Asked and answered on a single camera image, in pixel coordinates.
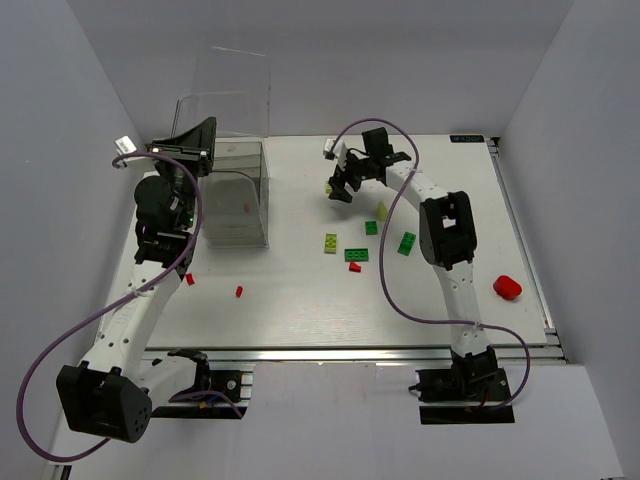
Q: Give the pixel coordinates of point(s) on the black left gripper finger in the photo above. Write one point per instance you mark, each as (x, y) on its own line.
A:
(200, 137)
(198, 162)

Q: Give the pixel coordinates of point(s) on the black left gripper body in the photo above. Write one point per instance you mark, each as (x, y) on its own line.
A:
(181, 151)

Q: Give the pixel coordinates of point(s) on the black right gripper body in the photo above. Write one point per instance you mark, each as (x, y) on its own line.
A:
(350, 175)

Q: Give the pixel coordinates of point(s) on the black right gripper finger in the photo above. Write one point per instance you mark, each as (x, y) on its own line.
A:
(341, 193)
(335, 178)

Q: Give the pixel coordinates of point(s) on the yellow-green rectangular lego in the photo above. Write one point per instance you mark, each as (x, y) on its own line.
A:
(330, 243)

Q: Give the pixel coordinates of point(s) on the pale yellow-green sloped lego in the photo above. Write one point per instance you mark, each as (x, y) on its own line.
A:
(381, 211)

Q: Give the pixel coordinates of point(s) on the clear plastic containers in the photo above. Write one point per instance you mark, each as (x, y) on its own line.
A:
(233, 86)

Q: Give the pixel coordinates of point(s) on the large red rounded lego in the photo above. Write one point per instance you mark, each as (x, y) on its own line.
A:
(507, 288)

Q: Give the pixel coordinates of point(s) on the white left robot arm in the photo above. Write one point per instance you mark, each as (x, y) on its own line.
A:
(110, 394)

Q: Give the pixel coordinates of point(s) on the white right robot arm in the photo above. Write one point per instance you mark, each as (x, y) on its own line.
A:
(447, 237)

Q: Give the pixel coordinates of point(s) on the dark green square lego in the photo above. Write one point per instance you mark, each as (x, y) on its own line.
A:
(371, 227)

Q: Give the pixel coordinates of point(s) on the dark green rectangular lego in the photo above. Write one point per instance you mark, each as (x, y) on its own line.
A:
(356, 255)

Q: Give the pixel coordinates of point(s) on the dark green stepped lego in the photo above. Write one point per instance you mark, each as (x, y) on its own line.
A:
(406, 244)

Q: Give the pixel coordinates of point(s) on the blue table label sticker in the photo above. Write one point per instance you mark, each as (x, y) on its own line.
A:
(466, 138)

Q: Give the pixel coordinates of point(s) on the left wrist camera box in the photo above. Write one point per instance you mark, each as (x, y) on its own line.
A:
(127, 149)

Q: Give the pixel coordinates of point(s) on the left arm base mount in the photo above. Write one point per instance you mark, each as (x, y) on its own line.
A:
(205, 395)

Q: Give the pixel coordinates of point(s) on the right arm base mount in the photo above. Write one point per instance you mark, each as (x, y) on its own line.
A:
(443, 400)

